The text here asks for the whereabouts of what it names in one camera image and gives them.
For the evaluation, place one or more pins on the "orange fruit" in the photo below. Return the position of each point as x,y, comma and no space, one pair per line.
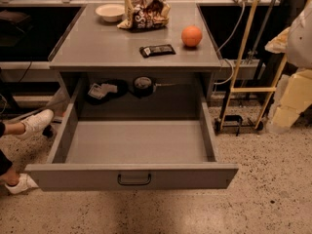
191,36

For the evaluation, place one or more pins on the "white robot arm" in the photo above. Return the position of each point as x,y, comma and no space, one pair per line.
294,93

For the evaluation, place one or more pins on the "open grey top drawer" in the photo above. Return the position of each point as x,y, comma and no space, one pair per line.
89,154

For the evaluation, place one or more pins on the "black tape roll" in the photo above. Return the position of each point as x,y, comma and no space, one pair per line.
144,86

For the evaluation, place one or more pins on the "grey metal cabinet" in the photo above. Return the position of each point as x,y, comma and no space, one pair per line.
94,51

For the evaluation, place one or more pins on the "black snack bar wrapper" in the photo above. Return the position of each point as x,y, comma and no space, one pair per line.
157,50

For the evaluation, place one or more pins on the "crumpled chip bag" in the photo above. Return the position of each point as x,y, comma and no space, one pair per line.
145,15

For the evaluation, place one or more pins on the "white ceramic bowl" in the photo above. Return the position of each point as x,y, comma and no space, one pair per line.
110,12

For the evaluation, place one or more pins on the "white sneaker upper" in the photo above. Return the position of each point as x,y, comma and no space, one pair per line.
36,123

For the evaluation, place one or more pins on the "white sneaker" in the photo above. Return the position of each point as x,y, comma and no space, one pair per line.
36,123
25,183

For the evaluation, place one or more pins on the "white sneaker lower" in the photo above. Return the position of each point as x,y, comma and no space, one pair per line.
25,183

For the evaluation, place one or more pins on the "black drawer handle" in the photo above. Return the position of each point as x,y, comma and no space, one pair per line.
125,180

